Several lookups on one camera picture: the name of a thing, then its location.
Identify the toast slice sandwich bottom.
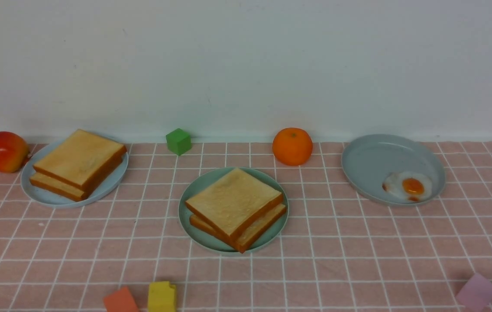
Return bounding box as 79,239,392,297
189,204,287,253

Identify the orange mandarin fruit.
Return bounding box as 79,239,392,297
272,127,314,166

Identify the green foam cube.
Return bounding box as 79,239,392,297
165,128,192,156

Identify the green centre plate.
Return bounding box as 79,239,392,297
178,167,290,254

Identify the grey plate with eggs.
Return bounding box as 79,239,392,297
341,134,446,207

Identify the pink checkered tablecloth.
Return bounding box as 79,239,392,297
0,142,492,312

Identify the blue plate with bread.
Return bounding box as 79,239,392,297
20,139,129,208

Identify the yellow foam block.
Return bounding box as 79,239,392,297
147,282,177,312

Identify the toast slice upper remaining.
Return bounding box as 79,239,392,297
33,130,127,190

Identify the fried egg right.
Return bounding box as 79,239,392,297
382,171,433,203

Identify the orange foam block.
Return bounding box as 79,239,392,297
103,286,139,312

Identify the toast slice lowest remaining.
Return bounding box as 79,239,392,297
29,158,123,202

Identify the pink foam block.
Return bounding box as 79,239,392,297
455,273,492,312

